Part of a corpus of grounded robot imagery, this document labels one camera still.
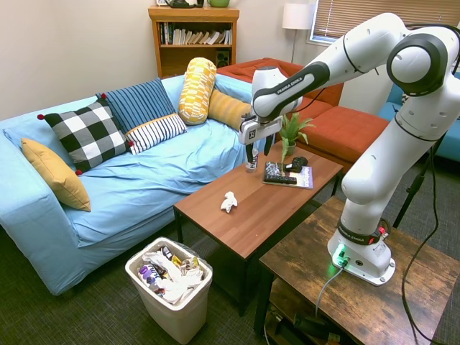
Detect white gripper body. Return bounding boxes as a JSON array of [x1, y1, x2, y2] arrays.
[[239, 114, 284, 146]]

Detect white tissue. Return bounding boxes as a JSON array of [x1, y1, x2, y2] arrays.
[[219, 191, 239, 215]]

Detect white trash bin with liner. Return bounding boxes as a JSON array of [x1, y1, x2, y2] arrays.
[[128, 238, 212, 277]]

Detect white plastic trash bin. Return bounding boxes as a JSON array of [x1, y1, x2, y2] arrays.
[[124, 236, 213, 345]]

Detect clear bottle dark label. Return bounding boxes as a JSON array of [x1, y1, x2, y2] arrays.
[[245, 145, 260, 175]]

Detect green potted plant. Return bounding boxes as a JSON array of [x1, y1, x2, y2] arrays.
[[278, 111, 317, 157]]

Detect black white patterned book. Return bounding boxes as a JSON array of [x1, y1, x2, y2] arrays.
[[263, 160, 298, 186]]

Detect black game controller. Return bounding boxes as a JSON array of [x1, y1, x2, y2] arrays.
[[285, 156, 309, 173]]

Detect black remote control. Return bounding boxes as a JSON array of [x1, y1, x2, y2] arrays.
[[264, 175, 298, 185]]

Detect orange yellow striped pillow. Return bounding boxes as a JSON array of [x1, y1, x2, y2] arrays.
[[207, 88, 253, 132]]

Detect purple magazine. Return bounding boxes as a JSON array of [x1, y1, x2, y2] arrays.
[[262, 165, 316, 190]]

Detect wooden coffee table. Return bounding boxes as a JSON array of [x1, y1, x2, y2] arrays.
[[173, 139, 345, 317]]

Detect yellow patterned bolster pillow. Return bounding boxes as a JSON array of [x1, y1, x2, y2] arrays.
[[177, 57, 218, 126]]

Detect orange sectional sofa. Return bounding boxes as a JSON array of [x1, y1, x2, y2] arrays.
[[215, 57, 391, 174]]

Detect white navy striped pillow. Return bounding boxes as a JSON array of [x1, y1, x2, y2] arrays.
[[124, 113, 188, 156]]

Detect light blue sofa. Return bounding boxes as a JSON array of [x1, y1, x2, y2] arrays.
[[0, 73, 260, 296]]

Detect white shade floor lamp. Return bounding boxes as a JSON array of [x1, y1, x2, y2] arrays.
[[281, 3, 311, 65]]

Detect blue striped pillow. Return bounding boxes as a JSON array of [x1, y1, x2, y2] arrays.
[[95, 78, 177, 135]]

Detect wooden window blinds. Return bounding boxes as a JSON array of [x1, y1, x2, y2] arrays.
[[310, 0, 460, 45]]

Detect wooden bookshelf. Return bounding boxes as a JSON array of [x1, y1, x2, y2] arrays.
[[147, 5, 241, 80]]

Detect large crumpled white paper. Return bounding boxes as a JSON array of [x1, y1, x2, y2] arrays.
[[143, 251, 205, 306]]

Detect black tripod stand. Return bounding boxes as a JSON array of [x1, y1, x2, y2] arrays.
[[392, 143, 438, 229]]

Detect hint bottle purple label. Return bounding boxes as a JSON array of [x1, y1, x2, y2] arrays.
[[139, 264, 170, 288]]

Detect black white checkered pillow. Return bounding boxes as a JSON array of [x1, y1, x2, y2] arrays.
[[37, 93, 135, 177]]

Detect black power adapter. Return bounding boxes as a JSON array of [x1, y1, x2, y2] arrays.
[[293, 312, 331, 331]]

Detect blue chair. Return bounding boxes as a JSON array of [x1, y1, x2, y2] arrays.
[[377, 71, 460, 163]]

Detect rustic wooden stand table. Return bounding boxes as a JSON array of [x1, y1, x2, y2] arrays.
[[253, 195, 460, 345]]

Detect mustard yellow pillow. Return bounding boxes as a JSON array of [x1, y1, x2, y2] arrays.
[[20, 137, 92, 213]]

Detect grey cable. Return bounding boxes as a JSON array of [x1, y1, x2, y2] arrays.
[[315, 264, 346, 319]]

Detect black cable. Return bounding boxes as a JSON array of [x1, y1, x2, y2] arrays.
[[401, 138, 445, 345]]

